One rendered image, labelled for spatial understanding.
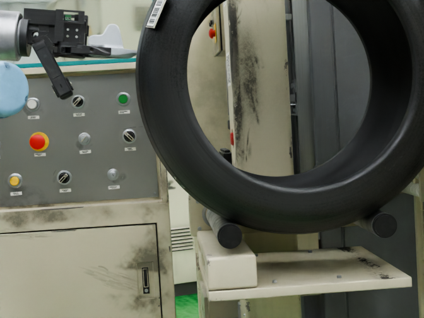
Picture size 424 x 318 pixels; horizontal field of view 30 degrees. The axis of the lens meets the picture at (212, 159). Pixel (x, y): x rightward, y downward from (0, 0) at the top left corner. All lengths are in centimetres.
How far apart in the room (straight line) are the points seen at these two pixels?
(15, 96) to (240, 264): 48
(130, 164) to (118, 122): 12
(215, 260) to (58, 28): 50
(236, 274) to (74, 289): 80
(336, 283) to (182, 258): 361
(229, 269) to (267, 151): 44
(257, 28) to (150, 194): 60
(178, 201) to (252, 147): 322
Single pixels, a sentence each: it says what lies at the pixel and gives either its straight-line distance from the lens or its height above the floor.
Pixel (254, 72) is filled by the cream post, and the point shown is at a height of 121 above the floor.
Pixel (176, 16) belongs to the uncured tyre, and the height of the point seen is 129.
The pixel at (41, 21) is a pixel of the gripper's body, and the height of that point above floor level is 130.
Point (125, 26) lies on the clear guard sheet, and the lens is 213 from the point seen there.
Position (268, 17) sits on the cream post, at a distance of 179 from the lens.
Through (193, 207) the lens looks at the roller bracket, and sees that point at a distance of 174.
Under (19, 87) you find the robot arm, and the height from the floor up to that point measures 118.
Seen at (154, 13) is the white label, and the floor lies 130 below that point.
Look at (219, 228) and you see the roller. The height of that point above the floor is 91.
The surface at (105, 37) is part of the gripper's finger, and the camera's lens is 147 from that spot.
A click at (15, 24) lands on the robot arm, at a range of 147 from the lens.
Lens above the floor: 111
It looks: 3 degrees down
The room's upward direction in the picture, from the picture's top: 3 degrees counter-clockwise
